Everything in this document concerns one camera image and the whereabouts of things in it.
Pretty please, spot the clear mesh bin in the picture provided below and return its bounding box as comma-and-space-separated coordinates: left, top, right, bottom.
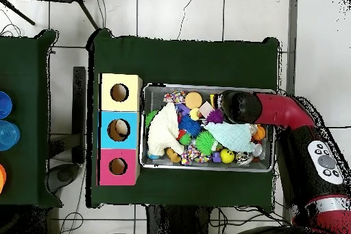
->
141, 84, 277, 173

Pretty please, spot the wooden three-hole sorting box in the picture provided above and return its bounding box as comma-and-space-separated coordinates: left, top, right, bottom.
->
98, 73, 143, 187

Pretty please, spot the blue spiky ball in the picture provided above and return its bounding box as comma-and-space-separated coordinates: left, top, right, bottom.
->
178, 114, 203, 137

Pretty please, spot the cream knitted cloth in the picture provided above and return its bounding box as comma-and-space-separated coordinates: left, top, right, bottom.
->
147, 102, 185, 157

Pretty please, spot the orange round disc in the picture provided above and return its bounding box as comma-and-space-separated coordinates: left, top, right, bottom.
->
185, 91, 204, 109

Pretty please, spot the green spiky ball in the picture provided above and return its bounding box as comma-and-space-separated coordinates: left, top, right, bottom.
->
195, 130, 219, 156
145, 110, 160, 128

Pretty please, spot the wooden cube block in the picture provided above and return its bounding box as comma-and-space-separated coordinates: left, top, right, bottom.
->
199, 101, 215, 119

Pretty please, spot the purple spiky ball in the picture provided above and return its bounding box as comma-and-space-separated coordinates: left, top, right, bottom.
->
206, 108, 225, 125

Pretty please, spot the dark green table cloth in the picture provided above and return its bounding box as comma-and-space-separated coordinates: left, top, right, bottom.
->
86, 27, 280, 210

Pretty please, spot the mint green cloth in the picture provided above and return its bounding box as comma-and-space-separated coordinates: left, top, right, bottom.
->
204, 121, 256, 153

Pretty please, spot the dark green side-table cloth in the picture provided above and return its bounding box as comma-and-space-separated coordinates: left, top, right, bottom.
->
0, 30, 62, 209

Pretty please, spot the light blue plastic cup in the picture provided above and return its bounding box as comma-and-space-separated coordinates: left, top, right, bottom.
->
0, 120, 21, 152

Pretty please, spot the dark blue plastic cup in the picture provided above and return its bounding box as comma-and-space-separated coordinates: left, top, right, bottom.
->
0, 91, 13, 120

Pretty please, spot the orange plastic cup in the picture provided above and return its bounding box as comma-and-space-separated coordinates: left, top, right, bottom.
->
0, 163, 7, 194

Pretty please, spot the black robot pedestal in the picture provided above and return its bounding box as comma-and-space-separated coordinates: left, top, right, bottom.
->
145, 205, 221, 234

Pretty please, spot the black floor cable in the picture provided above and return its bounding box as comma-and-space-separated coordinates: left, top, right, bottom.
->
323, 125, 351, 131

